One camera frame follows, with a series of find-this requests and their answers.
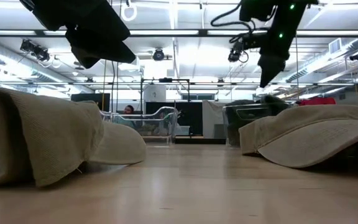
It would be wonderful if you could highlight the clear plastic bin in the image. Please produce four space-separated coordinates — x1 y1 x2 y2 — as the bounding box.
100 106 179 147

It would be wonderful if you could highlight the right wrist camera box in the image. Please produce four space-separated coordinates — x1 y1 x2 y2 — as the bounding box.
227 40 246 63

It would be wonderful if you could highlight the black metal stand frame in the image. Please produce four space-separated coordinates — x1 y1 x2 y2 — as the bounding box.
139 77 191 138

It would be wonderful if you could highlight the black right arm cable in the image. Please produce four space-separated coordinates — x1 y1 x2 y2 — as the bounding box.
210 0 255 35

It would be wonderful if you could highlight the tan corduroy cap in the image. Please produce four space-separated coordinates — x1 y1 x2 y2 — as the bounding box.
238 104 358 169
0 87 147 188

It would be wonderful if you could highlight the white cloth cover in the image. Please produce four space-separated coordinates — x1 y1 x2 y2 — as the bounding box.
201 100 227 139

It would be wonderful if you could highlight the black partition panel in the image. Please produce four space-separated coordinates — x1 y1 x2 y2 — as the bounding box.
145 101 204 137

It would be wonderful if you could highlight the overhead camera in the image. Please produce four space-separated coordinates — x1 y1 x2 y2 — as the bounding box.
152 48 166 62

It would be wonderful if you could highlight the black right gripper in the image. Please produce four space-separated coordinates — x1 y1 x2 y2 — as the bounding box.
243 30 295 89

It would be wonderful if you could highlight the dark green bin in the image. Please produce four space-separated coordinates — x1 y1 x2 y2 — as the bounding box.
222 102 292 147

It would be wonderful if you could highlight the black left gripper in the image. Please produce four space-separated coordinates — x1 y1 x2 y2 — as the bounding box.
19 0 137 70

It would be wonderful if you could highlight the white hanging ring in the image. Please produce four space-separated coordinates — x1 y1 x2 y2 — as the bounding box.
121 0 139 22

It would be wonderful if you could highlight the black overhead frame beam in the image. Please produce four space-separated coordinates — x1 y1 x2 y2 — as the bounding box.
0 29 358 38

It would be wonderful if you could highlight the red object behind bin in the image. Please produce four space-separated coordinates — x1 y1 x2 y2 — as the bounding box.
295 96 337 107

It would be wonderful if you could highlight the black ceiling spotlight cluster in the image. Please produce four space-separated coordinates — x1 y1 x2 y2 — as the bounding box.
19 39 52 63

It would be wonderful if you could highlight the black wall monitor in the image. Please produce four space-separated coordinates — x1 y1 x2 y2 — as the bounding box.
70 93 111 113

